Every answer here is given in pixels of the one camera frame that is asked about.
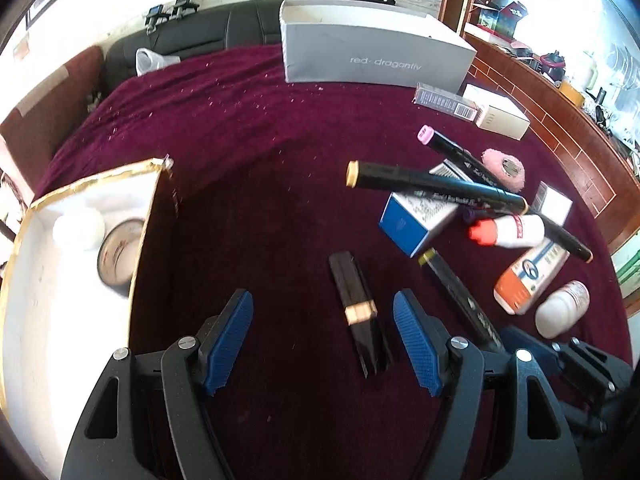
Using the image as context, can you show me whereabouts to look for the white orange tube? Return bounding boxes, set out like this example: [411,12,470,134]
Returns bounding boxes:
[494,238,570,315]

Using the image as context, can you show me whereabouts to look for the black marker tan caps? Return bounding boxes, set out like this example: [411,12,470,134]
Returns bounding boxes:
[346,160,529,214]

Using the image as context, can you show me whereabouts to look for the cream rectangular box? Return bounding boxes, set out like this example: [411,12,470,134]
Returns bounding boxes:
[462,84,529,141]

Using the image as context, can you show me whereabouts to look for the white roll-on bottle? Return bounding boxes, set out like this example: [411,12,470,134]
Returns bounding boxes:
[535,281,590,339]

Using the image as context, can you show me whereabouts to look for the white plastic bag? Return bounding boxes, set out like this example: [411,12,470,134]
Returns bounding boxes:
[134,48,181,77]

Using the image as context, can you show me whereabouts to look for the maroon bedspread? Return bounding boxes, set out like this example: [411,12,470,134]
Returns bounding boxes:
[36,46,631,479]

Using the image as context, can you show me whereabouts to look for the white gold-edged tray box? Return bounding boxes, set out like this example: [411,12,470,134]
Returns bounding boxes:
[1,157,175,479]

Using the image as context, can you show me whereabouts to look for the small white square box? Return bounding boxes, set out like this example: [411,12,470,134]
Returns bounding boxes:
[532,181,573,226]

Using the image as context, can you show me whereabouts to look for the white bottle red cap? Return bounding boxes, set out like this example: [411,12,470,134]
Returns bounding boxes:
[469,214,544,248]

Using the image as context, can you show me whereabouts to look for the barcode striped box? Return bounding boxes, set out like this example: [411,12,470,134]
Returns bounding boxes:
[413,82,480,122]

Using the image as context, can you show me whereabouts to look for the black marker yellow cap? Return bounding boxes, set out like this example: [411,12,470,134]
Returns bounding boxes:
[418,248,506,353]

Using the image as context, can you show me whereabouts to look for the black marker pink cap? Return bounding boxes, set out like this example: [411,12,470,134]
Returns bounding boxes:
[418,126,593,263]

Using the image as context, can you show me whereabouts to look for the grey shoe box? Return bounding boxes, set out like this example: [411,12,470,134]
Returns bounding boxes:
[279,0,476,92]

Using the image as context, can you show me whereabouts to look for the round tin in tray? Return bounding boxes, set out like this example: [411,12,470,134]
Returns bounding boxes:
[96,219,144,297]

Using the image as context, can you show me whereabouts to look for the black marker purple cap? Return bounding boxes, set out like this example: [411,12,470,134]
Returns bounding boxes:
[461,207,480,224]

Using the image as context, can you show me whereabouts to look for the wooden low cabinet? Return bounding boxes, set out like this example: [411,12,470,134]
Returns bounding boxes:
[463,34,639,252]

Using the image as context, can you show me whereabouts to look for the black leather headboard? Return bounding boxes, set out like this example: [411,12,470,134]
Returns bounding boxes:
[102,0,396,94]

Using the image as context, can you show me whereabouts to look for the blue white small box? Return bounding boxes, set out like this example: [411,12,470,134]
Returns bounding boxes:
[377,160,469,259]

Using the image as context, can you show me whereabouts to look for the black gold-band lipstick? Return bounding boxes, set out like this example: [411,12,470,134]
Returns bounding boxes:
[329,252,393,378]

